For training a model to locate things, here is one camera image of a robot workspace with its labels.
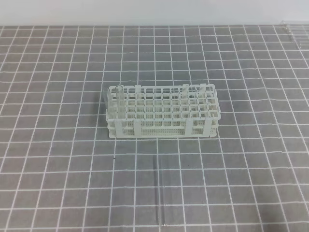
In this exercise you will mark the white plastic test tube rack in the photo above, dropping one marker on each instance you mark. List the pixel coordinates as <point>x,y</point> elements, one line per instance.
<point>165,112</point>

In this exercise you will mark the clear acrylic rack at edge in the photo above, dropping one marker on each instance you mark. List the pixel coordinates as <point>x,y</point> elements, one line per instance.
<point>298,32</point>

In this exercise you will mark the clear test tube far left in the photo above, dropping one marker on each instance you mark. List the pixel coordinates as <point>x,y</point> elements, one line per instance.
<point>106,93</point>

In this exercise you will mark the grey checkered tablecloth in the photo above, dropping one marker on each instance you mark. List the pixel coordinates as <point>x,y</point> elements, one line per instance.
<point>61,172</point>

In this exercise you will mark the clear test tube in rack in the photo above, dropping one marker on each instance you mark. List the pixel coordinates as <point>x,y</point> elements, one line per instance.
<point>120,102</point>

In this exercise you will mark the clear glass test tube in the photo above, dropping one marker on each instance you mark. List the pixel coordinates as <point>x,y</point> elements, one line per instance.
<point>159,191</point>

